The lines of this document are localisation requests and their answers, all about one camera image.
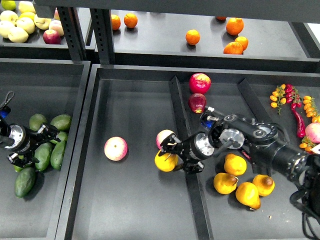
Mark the yellow pear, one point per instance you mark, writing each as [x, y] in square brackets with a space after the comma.
[234, 164]
[166, 162]
[248, 195]
[225, 183]
[265, 184]

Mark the orange on shelf left edge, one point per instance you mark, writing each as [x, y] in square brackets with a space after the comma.
[115, 22]

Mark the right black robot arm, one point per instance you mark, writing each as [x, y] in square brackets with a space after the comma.
[265, 145]

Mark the orange cherry tomato vine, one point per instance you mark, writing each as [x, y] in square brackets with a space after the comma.
[311, 109]

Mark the pink apple left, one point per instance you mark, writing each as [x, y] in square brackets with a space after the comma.
[115, 148]

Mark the cherry tomato vine left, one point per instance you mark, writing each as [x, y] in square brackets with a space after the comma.
[278, 98]

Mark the dark red apple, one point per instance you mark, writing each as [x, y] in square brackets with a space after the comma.
[197, 103]

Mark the orange on shelf right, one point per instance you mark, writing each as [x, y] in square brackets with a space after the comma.
[242, 40]

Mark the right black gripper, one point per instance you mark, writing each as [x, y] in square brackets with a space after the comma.
[192, 151]

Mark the black middle tray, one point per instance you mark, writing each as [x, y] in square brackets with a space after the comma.
[131, 199]

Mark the black shelf post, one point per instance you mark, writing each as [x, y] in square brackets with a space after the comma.
[102, 26]

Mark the pale yellow apple front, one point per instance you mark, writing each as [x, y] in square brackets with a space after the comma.
[17, 35]

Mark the green avocado lower right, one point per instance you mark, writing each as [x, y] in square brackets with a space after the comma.
[57, 155]

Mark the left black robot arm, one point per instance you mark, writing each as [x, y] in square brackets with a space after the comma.
[4, 111]

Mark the dark green avocado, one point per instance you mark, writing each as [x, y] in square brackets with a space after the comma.
[24, 182]

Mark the orange on shelf centre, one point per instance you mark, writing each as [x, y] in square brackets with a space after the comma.
[192, 37]

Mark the green avocado middle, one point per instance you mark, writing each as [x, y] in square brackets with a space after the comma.
[43, 155]

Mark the light green avocado bottom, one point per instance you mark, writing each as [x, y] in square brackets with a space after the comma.
[19, 169]

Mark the large orange on shelf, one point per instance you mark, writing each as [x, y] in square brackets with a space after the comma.
[234, 26]

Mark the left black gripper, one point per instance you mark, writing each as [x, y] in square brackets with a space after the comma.
[25, 140]

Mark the yellow pear bottom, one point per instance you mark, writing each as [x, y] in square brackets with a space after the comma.
[248, 195]

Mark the bright red apple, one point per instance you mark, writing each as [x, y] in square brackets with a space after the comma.
[199, 83]

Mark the red chili pepper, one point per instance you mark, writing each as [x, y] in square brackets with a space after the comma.
[300, 125]

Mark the green avocado top right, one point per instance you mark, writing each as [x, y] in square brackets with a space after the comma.
[62, 122]

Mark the red apple on shelf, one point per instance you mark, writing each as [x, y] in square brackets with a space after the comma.
[51, 37]

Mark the black left tray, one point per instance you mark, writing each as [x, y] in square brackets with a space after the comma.
[50, 88]

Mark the orange on shelf front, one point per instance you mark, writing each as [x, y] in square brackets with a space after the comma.
[233, 48]

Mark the pink apple at right edge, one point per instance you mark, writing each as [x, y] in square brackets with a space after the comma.
[312, 132]

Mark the green avocado top left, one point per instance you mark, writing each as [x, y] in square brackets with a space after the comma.
[36, 121]

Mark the green avocado centre right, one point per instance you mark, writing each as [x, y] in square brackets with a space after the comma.
[62, 136]

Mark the black tray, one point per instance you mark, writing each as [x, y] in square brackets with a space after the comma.
[131, 199]
[50, 88]

